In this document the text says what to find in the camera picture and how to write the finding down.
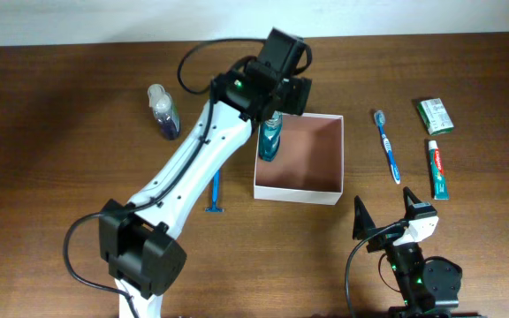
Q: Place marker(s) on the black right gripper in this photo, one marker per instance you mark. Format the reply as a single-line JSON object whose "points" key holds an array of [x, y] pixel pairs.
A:
{"points": [[361, 226]]}

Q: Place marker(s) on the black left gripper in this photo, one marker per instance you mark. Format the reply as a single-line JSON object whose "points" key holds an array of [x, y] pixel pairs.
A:
{"points": [[297, 92]]}

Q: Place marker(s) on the teal mouthwash bottle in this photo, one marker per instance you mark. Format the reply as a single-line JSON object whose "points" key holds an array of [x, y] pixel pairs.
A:
{"points": [[269, 137]]}

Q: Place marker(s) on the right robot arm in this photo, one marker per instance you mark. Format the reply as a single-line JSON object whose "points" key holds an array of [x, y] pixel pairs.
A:
{"points": [[429, 286]]}

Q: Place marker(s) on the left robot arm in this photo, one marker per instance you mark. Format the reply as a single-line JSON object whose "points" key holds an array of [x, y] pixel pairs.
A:
{"points": [[138, 240]]}

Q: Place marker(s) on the green toothpaste tube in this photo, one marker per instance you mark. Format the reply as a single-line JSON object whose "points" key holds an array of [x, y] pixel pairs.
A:
{"points": [[439, 186]]}

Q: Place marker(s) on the white cardboard box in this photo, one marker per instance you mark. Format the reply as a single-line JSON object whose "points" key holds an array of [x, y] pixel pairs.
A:
{"points": [[310, 163]]}

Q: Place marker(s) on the blue white toothbrush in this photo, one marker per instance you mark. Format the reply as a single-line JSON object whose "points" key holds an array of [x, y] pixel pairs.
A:
{"points": [[380, 120]]}

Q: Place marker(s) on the green white soap box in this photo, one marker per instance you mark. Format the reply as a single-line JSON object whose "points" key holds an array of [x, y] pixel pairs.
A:
{"points": [[435, 116]]}

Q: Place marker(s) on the blue disposable razor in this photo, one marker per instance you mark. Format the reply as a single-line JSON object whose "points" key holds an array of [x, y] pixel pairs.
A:
{"points": [[214, 208]]}

